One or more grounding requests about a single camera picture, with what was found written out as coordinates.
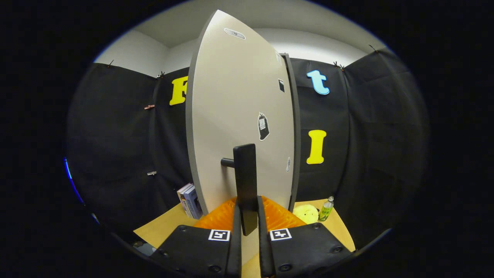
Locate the yellow plush toy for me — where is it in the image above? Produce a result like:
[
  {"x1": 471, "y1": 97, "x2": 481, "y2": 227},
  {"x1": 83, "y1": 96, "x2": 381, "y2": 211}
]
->
[{"x1": 293, "y1": 204, "x2": 320, "y2": 225}]

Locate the black backdrop cloth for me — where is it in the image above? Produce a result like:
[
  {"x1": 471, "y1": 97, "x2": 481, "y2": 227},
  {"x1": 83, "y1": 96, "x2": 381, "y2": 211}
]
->
[{"x1": 66, "y1": 48, "x2": 429, "y2": 247}]

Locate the beige shoe cabinet door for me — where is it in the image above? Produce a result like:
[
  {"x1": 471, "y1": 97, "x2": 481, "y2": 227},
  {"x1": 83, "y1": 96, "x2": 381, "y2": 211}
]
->
[{"x1": 185, "y1": 10, "x2": 296, "y2": 215}]

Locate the white cover book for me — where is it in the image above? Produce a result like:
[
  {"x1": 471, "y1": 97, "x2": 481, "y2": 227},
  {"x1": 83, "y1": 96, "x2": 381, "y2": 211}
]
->
[{"x1": 177, "y1": 183, "x2": 192, "y2": 215}]

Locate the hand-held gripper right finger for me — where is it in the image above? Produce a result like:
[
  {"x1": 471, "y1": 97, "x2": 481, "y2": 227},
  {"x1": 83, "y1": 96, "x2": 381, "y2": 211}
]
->
[{"x1": 257, "y1": 195, "x2": 352, "y2": 278}]

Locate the blue cover book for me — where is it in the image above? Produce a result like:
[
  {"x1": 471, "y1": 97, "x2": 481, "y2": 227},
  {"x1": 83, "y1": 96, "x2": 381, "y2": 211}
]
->
[{"x1": 183, "y1": 185, "x2": 204, "y2": 220}]

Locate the green drink bottle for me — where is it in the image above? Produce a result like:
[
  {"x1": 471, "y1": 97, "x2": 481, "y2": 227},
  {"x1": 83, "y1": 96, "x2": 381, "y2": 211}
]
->
[{"x1": 318, "y1": 196, "x2": 335, "y2": 222}]

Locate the black door handle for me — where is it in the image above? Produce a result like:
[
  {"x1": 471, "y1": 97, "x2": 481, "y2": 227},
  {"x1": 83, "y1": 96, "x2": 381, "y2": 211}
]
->
[{"x1": 221, "y1": 144, "x2": 258, "y2": 236}]

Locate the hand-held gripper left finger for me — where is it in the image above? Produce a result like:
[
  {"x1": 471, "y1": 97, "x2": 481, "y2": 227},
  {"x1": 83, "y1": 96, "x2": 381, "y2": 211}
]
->
[{"x1": 149, "y1": 195, "x2": 243, "y2": 278}]

